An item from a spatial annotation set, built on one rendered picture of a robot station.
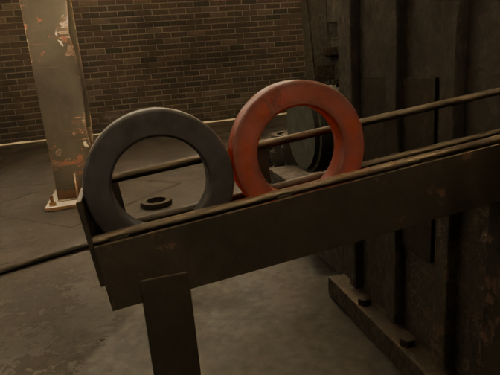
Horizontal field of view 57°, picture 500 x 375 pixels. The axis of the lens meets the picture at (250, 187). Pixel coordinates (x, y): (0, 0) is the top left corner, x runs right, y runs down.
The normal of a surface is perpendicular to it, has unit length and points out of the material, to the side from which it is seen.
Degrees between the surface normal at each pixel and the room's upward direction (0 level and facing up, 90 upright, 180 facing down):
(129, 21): 90
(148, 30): 90
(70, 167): 90
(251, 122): 90
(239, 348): 0
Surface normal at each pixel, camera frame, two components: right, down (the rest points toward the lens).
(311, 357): -0.07, -0.96
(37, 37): 0.25, 0.23
